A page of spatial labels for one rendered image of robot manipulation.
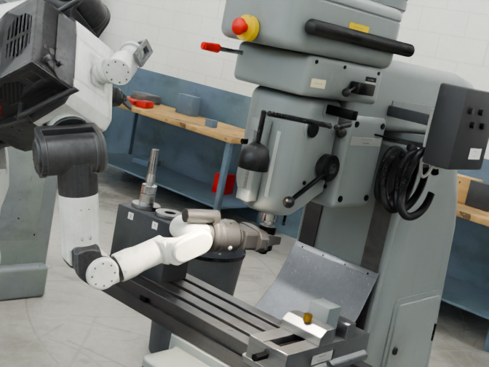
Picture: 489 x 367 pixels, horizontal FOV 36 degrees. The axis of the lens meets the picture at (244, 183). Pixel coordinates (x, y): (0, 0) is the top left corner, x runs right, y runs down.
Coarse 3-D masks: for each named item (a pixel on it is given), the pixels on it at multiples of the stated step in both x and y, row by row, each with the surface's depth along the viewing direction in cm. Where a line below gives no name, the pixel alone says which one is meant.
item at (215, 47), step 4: (204, 44) 181; (208, 44) 181; (212, 44) 182; (216, 44) 183; (204, 48) 181; (208, 48) 182; (212, 48) 182; (216, 48) 183; (220, 48) 184; (224, 48) 186; (228, 48) 187; (216, 52) 185; (232, 52) 189; (236, 52) 190; (240, 52) 191
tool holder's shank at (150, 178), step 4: (152, 152) 230; (156, 152) 230; (152, 156) 230; (156, 156) 230; (152, 160) 230; (156, 160) 231; (152, 164) 230; (156, 164) 231; (148, 168) 231; (152, 168) 231; (148, 172) 231; (152, 172) 231; (148, 176) 231; (152, 176) 231; (148, 180) 231; (152, 180) 231; (148, 184) 232; (152, 184) 232
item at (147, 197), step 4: (140, 192) 233; (144, 192) 231; (148, 192) 231; (152, 192) 231; (140, 196) 232; (144, 196) 231; (148, 196) 231; (152, 196) 232; (140, 200) 232; (144, 200) 231; (148, 200) 232; (152, 200) 232; (144, 204) 232; (148, 204) 232; (152, 204) 233
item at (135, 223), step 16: (128, 208) 230; (144, 208) 230; (160, 208) 237; (128, 224) 230; (144, 224) 227; (160, 224) 223; (128, 240) 231; (144, 240) 227; (144, 272) 227; (160, 272) 224; (176, 272) 229
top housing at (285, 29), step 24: (240, 0) 179; (264, 0) 174; (288, 0) 170; (312, 0) 171; (336, 0) 177; (360, 0) 185; (264, 24) 174; (288, 24) 171; (336, 24) 180; (360, 24) 187; (384, 24) 195; (288, 48) 173; (312, 48) 176; (336, 48) 182; (360, 48) 190
